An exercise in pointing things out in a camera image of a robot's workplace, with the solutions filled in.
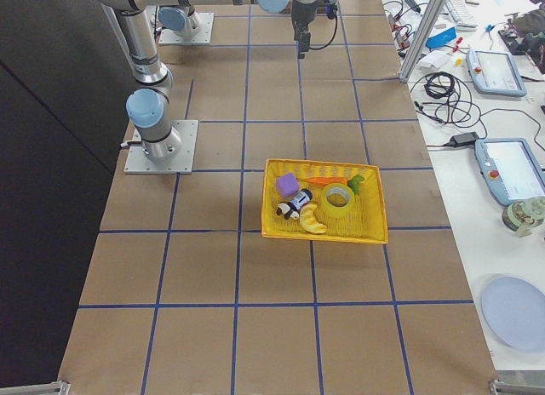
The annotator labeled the black white plush toy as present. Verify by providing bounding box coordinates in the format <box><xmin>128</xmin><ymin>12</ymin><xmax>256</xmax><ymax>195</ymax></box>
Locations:
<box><xmin>276</xmin><ymin>203</ymin><xmax>300</xmax><ymax>220</ymax></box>

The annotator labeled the small labelled bottle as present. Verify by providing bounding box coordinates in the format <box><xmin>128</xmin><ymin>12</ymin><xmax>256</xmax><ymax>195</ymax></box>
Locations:
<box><xmin>290</xmin><ymin>188</ymin><xmax>313</xmax><ymax>212</ymax></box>

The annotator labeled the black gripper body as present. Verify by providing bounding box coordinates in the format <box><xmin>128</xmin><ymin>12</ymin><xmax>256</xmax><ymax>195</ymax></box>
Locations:
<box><xmin>290</xmin><ymin>0</ymin><xmax>338</xmax><ymax>41</ymax></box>

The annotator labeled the white keyboard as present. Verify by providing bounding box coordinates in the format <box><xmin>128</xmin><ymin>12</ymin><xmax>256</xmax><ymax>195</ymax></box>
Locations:
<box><xmin>445</xmin><ymin>0</ymin><xmax>478</xmax><ymax>31</ymax></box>

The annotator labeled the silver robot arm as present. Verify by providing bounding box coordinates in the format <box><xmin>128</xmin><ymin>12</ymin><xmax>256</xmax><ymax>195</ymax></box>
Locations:
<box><xmin>158</xmin><ymin>6</ymin><xmax>200</xmax><ymax>40</ymax></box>
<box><xmin>97</xmin><ymin>0</ymin><xmax>338</xmax><ymax>175</ymax></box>

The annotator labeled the near teach pendant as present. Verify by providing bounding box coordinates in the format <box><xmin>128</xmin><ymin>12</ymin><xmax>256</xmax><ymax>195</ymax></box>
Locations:
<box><xmin>474</xmin><ymin>138</ymin><xmax>544</xmax><ymax>206</ymax></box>

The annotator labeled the purple foam cube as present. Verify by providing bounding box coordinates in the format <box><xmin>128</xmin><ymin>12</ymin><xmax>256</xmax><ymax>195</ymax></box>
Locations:
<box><xmin>276</xmin><ymin>172</ymin><xmax>300</xmax><ymax>198</ymax></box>

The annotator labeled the blue box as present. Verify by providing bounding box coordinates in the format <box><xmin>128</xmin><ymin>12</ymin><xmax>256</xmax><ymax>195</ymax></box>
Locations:
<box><xmin>425</xmin><ymin>26</ymin><xmax>457</xmax><ymax>49</ymax></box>

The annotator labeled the light blue plate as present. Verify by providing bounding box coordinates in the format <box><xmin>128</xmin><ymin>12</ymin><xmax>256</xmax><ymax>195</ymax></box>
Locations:
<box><xmin>480</xmin><ymin>277</ymin><xmax>544</xmax><ymax>353</ymax></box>

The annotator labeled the teach pendant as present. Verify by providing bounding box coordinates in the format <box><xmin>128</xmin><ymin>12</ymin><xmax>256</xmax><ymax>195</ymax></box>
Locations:
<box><xmin>474</xmin><ymin>138</ymin><xmax>544</xmax><ymax>206</ymax></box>
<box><xmin>466</xmin><ymin>49</ymin><xmax>527</xmax><ymax>98</ymax></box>

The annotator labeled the far teach pendant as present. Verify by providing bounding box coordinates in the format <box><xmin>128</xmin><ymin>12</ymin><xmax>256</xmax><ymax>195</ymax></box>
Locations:
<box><xmin>466</xmin><ymin>49</ymin><xmax>527</xmax><ymax>98</ymax></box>

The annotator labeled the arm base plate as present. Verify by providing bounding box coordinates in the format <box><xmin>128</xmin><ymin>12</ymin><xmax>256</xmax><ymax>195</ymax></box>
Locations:
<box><xmin>123</xmin><ymin>120</ymin><xmax>199</xmax><ymax>175</ymax></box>
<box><xmin>158</xmin><ymin>12</ymin><xmax>215</xmax><ymax>46</ymax></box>

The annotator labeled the black cable bundle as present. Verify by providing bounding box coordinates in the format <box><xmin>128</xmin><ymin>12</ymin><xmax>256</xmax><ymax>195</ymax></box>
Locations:
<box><xmin>415</xmin><ymin>72</ymin><xmax>485</xmax><ymax>128</ymax></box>

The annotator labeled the orange toy carrot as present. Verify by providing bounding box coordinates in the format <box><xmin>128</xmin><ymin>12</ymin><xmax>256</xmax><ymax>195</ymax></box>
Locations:
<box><xmin>307</xmin><ymin>175</ymin><xmax>364</xmax><ymax>195</ymax></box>

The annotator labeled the aluminium frame post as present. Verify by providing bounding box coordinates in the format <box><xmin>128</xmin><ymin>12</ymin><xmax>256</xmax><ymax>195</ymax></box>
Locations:
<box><xmin>399</xmin><ymin>0</ymin><xmax>446</xmax><ymax>83</ymax></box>

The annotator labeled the black power adapter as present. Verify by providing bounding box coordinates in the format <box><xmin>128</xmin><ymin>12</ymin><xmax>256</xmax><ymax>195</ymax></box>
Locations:
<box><xmin>449</xmin><ymin>131</ymin><xmax>480</xmax><ymax>148</ymax></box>

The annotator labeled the yellow plush banana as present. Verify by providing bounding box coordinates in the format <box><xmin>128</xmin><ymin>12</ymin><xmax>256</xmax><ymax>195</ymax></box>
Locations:
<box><xmin>299</xmin><ymin>203</ymin><xmax>327</xmax><ymax>234</ymax></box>

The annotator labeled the yellow tape roll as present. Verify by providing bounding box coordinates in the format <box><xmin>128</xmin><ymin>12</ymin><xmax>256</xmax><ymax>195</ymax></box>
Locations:
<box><xmin>320</xmin><ymin>184</ymin><xmax>355</xmax><ymax>219</ymax></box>

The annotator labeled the yellow woven basket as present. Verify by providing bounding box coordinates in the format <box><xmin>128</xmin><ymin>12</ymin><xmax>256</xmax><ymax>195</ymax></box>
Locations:
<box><xmin>261</xmin><ymin>158</ymin><xmax>388</xmax><ymax>244</ymax></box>

